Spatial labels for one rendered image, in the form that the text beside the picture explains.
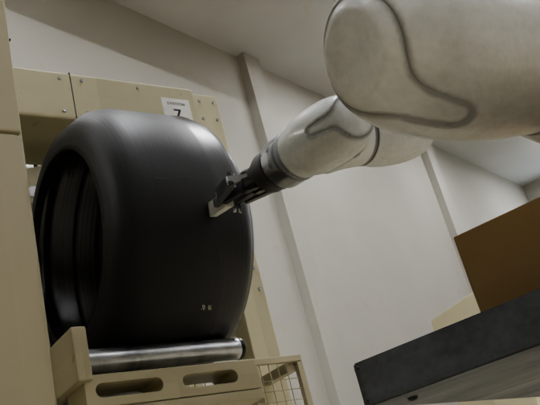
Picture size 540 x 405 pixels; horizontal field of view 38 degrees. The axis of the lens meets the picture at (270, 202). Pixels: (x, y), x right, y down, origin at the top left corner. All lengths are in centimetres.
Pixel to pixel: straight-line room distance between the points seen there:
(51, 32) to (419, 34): 747
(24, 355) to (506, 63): 46
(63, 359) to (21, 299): 82
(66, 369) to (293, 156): 56
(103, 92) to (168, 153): 68
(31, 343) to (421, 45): 39
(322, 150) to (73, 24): 724
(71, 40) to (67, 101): 605
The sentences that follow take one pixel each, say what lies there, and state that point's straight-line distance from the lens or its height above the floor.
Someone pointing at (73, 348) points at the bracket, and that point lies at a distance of 142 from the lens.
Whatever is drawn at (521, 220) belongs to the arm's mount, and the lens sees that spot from 74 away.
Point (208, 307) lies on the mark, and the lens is 155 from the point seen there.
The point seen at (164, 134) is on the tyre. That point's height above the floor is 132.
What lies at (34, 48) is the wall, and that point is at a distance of 779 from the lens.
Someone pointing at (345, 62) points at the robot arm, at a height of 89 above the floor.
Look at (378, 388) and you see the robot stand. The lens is 70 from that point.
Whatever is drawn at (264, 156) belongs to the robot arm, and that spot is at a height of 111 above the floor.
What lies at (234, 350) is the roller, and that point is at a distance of 160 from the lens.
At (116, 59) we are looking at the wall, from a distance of 850.
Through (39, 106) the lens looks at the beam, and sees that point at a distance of 210.
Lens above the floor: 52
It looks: 23 degrees up
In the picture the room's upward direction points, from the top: 15 degrees counter-clockwise
